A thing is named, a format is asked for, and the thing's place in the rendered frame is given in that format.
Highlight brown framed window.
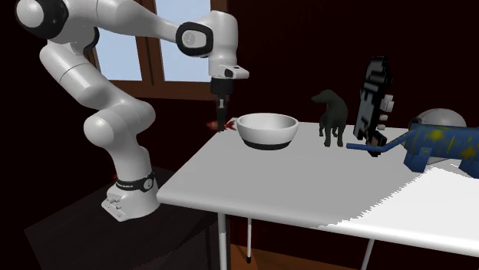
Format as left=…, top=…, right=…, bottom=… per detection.
left=86, top=0, right=230, bottom=102

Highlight dark dog figure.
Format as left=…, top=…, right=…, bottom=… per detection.
left=310, top=88, right=349, bottom=148

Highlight black blocky object white knobs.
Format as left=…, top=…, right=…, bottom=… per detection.
left=352, top=55, right=395, bottom=158

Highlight blue elephant toy yellow spots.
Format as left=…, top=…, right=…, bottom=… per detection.
left=345, top=123, right=479, bottom=179

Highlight white table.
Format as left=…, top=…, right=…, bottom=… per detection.
left=156, top=117, right=479, bottom=270

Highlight dark robot stand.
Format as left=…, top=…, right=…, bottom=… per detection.
left=23, top=166, right=226, bottom=270

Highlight small red object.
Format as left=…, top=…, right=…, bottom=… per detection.
left=205, top=118, right=238, bottom=133

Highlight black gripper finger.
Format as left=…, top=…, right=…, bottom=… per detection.
left=216, top=96, right=230, bottom=133

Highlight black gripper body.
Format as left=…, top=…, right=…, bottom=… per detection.
left=210, top=77, right=234, bottom=100

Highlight grey round dome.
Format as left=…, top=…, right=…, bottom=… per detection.
left=408, top=107, right=468, bottom=166

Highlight white bowl with black base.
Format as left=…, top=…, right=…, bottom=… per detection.
left=236, top=113, right=300, bottom=152

